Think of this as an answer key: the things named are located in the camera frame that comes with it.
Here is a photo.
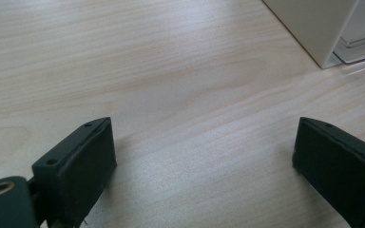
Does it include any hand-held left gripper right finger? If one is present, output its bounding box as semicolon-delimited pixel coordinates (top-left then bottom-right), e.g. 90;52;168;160
292;116;365;228

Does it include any white box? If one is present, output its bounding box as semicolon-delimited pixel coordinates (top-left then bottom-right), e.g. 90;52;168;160
261;0;360;69

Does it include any clear plastic tray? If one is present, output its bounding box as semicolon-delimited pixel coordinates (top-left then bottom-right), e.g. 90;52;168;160
332;0;365;66

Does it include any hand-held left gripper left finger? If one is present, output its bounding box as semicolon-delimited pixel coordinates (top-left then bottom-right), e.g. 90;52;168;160
31;116;118;228

